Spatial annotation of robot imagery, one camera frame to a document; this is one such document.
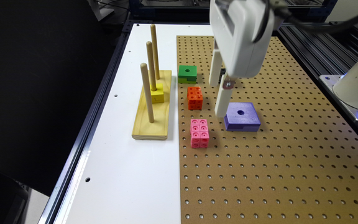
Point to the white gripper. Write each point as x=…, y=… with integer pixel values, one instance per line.
x=235, y=29

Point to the black cube block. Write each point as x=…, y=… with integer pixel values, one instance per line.
x=221, y=75

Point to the orange cube block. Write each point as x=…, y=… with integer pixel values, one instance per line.
x=195, y=98

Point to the green square block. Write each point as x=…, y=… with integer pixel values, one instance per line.
x=187, y=74

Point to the purple square block with hole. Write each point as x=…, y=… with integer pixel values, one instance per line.
x=241, y=117

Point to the pink cube block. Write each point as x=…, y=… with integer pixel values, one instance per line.
x=199, y=133

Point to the yellow cube block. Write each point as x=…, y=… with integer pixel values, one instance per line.
x=157, y=96

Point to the middle wooden peg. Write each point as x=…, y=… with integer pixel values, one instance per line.
x=150, y=57

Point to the wooden peg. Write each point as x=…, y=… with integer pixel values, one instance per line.
x=146, y=87
x=150, y=57
x=155, y=50

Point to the front wooden peg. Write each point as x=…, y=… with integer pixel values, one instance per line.
x=146, y=87

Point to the rear wooden peg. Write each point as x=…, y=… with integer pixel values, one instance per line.
x=155, y=50

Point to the brown perforated pegboard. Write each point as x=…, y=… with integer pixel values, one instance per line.
x=301, y=166

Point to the black aluminium frame rail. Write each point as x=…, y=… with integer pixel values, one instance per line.
x=71, y=175

